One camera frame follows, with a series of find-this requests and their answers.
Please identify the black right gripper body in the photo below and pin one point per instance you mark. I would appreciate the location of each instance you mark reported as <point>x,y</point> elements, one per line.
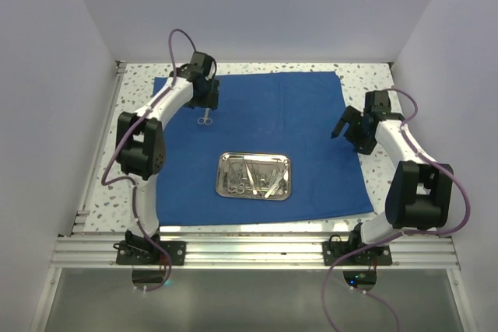
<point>362,140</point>

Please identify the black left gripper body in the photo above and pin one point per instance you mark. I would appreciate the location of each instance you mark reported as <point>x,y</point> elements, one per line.
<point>202,99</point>

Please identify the steel surgical scissors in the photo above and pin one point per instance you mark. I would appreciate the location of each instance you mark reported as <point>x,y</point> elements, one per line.
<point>205,119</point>

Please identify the blue surgical drape cloth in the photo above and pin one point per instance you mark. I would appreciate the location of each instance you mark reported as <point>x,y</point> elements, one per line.
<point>280,113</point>

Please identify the stainless steel instrument tray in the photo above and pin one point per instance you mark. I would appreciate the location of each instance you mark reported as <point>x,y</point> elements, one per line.
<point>263,167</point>

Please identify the steel scalpel handle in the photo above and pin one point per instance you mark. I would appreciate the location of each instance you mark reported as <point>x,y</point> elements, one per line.
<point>275,183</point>

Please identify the steel forceps with ring handles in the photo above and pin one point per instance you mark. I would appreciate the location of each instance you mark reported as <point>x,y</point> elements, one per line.
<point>237,179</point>

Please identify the steel tweezers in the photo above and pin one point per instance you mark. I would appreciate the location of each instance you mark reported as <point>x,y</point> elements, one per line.
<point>250,177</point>

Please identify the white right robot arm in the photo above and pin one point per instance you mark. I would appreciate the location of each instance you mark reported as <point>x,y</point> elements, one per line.
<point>419,194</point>

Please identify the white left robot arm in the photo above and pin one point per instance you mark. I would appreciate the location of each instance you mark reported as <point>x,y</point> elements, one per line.
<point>140,142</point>

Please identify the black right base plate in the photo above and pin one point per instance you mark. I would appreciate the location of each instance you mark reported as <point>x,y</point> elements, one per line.
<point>351,252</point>

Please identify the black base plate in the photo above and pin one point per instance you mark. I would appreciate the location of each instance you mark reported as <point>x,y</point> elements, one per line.
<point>129,255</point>
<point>351,252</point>

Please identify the left side aluminium rail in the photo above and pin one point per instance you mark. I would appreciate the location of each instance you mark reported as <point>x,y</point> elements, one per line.
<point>82,208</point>

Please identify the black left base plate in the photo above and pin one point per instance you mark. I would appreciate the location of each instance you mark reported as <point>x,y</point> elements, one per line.
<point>129,255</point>

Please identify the aluminium frame rail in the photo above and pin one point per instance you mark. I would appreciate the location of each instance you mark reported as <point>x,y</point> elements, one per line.
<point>259,251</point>

